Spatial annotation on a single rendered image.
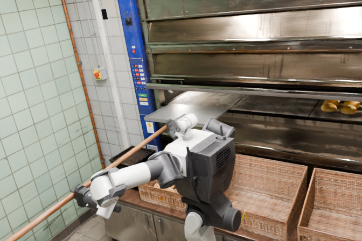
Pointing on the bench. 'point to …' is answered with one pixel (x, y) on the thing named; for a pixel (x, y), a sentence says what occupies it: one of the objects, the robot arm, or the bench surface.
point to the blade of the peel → (207, 113)
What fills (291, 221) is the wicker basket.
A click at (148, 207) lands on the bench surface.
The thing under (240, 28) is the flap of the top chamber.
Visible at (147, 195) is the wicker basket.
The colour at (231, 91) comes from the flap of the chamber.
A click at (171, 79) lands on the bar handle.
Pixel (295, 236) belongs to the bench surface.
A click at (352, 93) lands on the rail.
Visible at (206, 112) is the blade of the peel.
